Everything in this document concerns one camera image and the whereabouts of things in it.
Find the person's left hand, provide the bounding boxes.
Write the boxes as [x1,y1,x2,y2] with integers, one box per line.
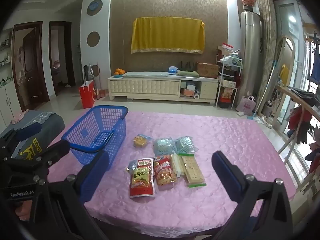
[12,200,34,217]

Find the wooden clothes rack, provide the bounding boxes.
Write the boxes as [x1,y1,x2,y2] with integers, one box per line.
[271,85,320,188]

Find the boxes in cabinet shelf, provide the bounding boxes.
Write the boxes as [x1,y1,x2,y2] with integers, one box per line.
[180,79,200,98]

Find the white storage rack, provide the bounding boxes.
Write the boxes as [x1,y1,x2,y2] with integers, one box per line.
[216,54,243,108]

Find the red garment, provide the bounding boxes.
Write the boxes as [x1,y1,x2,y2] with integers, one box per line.
[287,106,313,144]

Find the dark wooden door frame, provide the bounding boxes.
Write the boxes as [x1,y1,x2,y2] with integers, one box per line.
[49,21,75,95]

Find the blue hanging garment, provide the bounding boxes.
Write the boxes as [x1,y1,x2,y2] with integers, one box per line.
[310,52,320,77]

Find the red paper bag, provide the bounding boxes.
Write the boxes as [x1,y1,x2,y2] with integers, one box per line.
[79,80,96,108]

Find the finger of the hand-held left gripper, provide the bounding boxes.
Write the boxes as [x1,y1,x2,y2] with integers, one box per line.
[0,124,42,153]
[32,140,71,167]

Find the vase of red flowers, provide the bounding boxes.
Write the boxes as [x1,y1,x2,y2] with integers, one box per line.
[239,0,258,12]

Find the red orange snack packet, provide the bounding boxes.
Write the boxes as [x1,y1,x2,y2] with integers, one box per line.
[152,155,178,186]

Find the blue round wall plate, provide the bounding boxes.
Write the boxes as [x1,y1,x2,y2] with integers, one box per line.
[87,0,103,15]

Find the yellow hanging garment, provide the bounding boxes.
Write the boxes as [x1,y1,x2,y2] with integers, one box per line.
[279,64,290,85]

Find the patterned curtain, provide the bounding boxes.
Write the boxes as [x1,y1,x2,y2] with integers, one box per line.
[255,0,278,113]

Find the dark wooden door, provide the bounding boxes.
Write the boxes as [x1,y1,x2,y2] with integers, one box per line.
[12,21,50,110]

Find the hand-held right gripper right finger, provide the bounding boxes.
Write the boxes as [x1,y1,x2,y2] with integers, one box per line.
[211,151,294,240]

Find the small cake packet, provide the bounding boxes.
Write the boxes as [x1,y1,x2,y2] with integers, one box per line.
[132,134,153,148]

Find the green cushion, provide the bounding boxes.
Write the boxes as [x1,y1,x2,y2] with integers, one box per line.
[177,70,200,77]

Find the grey lace cloth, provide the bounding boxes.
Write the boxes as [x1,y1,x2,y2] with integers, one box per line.
[24,111,57,127]

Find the brown round wall plate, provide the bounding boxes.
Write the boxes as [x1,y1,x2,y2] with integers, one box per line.
[87,31,100,47]

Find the white cupboard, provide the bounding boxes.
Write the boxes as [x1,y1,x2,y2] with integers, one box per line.
[0,80,15,128]

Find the cream tv cabinet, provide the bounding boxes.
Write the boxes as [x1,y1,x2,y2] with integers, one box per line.
[107,71,219,105]

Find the silver blue snack packet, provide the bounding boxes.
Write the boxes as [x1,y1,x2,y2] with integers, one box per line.
[175,136,198,154]
[152,137,175,157]

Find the cardboard box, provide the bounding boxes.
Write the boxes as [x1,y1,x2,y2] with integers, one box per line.
[196,62,219,78]

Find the grey covered seat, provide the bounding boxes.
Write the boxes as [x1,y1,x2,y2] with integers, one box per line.
[0,110,66,160]

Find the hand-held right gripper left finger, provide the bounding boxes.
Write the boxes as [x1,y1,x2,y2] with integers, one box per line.
[32,151,110,240]

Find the arched wooden standing mirror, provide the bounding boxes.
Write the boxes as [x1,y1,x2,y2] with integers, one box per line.
[271,36,297,130]

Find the cream wafer packet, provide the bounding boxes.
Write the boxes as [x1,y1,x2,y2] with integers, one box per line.
[171,152,187,178]

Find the green trimmed cracker packet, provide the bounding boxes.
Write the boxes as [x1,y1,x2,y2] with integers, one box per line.
[179,154,207,187]

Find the white shopping bag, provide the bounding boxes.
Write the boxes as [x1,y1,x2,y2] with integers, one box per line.
[236,95,257,112]

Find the yellow cloth cover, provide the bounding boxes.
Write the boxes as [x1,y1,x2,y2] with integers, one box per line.
[130,17,205,55]

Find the red snack pouch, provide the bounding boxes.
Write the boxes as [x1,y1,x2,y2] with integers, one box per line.
[128,158,156,199]

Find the blue handled mop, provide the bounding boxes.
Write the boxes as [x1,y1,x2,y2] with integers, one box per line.
[247,60,278,120]

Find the silver tower air conditioner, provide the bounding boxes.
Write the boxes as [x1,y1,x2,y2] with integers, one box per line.
[240,11,262,105]

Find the blue plastic basket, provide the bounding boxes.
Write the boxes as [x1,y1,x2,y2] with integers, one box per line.
[61,105,129,172]

